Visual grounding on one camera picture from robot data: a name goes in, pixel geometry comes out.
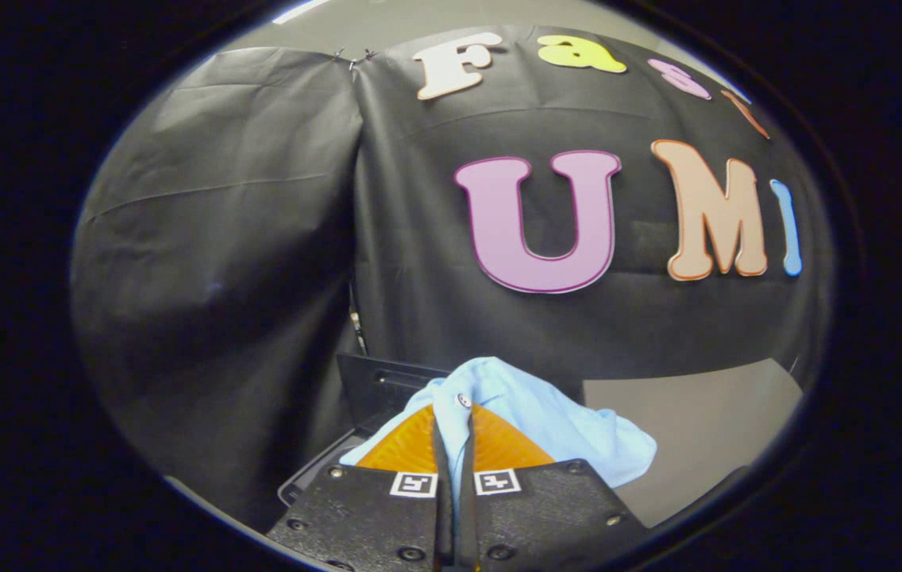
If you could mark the white cabinet with grey top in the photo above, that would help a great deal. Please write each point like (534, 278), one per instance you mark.
(697, 429)

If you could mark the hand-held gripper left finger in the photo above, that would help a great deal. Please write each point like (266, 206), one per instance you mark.
(443, 492)

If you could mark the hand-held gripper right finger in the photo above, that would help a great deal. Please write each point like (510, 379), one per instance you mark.
(467, 508)

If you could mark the light blue shirt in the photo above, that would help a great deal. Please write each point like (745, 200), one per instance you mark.
(546, 421)

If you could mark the black backdrop cloth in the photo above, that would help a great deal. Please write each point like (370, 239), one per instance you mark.
(244, 262)

